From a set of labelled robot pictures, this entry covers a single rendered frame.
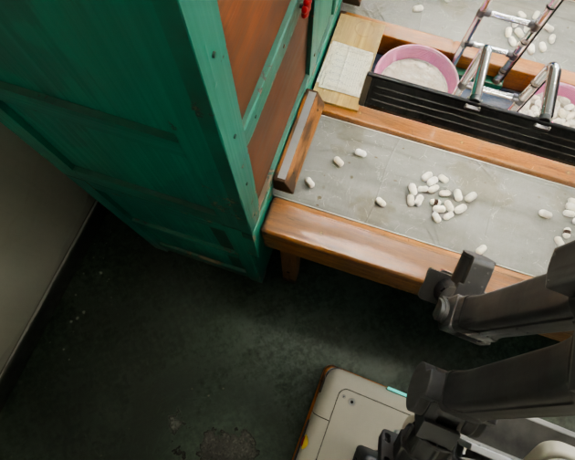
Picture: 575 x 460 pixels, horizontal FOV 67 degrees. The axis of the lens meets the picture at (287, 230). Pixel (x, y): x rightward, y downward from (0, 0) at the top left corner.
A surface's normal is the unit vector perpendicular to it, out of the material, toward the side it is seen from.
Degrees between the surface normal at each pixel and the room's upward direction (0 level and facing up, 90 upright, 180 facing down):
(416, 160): 0
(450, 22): 0
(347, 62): 0
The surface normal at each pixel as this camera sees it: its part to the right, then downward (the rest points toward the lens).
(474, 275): -0.16, 0.09
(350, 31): 0.00, -0.28
